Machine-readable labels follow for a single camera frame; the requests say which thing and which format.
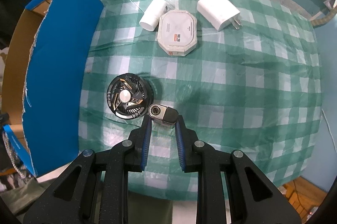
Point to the white pill bottle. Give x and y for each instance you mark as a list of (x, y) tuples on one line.
[(152, 14)]

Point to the pink tube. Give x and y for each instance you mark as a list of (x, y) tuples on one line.
[(162, 114)]

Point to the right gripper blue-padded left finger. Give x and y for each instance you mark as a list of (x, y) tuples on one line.
[(140, 138)]

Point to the white power adapter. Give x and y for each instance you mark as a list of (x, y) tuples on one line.
[(219, 13)]

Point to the beige hose pipe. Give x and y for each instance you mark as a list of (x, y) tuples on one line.
[(317, 22)]

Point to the blue-edged cardboard box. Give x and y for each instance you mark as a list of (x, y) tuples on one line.
[(42, 80)]

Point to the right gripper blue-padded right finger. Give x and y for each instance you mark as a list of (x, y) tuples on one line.
[(188, 158)]

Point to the striped cloth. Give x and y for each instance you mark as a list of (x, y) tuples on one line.
[(16, 162)]

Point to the white octagonal box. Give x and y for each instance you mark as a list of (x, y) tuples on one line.
[(177, 32)]

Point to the black round fan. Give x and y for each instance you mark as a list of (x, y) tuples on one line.
[(129, 96)]

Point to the green checkered tablecloth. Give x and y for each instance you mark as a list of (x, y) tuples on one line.
[(256, 88)]

